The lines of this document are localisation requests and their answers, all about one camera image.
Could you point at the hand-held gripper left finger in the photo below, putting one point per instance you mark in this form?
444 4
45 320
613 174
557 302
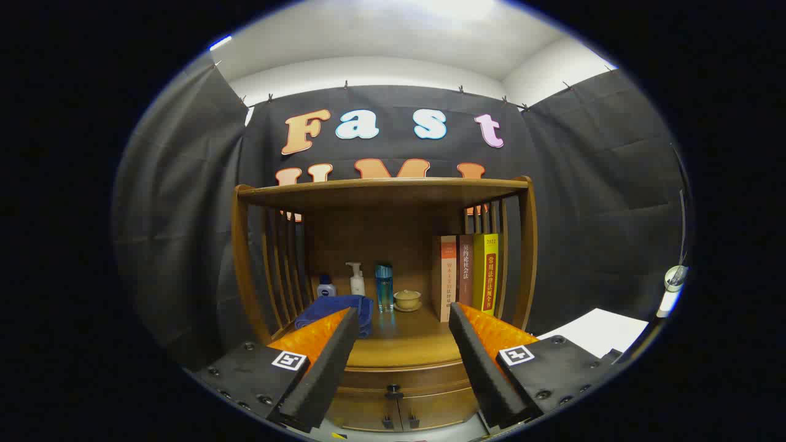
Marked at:
325 374

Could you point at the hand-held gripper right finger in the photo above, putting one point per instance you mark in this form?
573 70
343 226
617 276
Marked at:
485 368

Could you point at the wooden drawer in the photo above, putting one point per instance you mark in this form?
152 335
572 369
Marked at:
424 380

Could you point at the wooden countertop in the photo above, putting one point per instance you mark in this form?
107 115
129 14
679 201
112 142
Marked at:
405 341

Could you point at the white drawer unit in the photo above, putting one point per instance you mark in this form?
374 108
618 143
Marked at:
602 331

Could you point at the wooden cabinet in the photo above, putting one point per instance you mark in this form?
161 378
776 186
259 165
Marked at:
381 245

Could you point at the blue folded towel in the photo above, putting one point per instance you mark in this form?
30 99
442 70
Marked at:
334 307

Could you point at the small blue-capped white bottle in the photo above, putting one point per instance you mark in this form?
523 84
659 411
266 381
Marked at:
326 290

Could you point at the white pump bottle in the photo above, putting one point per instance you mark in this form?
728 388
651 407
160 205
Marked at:
357 285

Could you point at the yellow book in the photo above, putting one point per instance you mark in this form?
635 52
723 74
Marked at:
488 270

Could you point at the beige book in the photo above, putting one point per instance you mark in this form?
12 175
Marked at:
447 276

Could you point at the brown book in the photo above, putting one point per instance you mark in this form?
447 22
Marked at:
465 270

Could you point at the yellow lidded teacup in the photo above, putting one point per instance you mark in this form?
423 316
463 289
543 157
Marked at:
407 299

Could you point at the blue glass bottle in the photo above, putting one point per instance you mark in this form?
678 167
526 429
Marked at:
384 288

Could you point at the white plastic device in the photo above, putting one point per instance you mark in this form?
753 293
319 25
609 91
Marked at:
674 279

